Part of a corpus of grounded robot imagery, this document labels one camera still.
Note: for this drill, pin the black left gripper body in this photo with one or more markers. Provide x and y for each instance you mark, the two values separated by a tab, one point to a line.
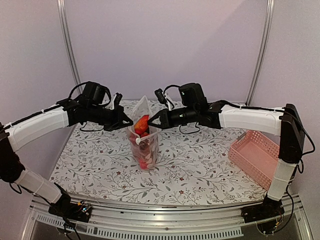
111	121

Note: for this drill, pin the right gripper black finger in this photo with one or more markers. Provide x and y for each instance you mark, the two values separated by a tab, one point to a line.
155	125
156	118

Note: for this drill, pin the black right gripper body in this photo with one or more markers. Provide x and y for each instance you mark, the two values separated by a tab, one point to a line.
169	122

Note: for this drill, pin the orange red fake mango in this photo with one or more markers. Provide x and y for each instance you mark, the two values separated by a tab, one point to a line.
141	126

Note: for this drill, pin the clear polka dot zip bag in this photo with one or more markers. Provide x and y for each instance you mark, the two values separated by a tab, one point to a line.
139	109

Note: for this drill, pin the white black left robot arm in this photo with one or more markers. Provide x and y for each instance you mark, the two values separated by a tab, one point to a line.
95	104

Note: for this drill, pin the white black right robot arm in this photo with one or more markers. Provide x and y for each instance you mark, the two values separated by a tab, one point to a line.
283	122

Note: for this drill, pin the pink perforated plastic basket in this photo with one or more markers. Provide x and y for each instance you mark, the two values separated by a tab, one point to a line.
256	155

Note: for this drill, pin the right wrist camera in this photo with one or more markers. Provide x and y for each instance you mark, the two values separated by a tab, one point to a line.
164	99

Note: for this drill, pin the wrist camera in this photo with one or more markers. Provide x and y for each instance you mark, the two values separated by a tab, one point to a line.
164	99
115	101

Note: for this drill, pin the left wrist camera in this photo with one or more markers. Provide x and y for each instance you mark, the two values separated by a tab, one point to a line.
115	101

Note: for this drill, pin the aluminium frame post right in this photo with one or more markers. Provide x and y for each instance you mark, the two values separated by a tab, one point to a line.
270	4

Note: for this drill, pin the aluminium front rail base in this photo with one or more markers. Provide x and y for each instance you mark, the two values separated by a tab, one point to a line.
118	220

